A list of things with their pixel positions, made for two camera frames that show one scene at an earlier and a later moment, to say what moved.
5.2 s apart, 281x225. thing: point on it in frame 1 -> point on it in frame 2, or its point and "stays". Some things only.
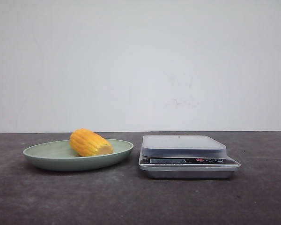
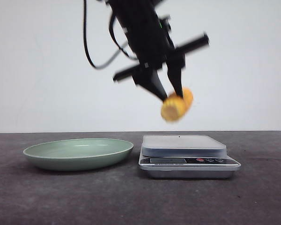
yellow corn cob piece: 85,143 -> 174,108
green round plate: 84,152 stays
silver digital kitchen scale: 185,157 stays
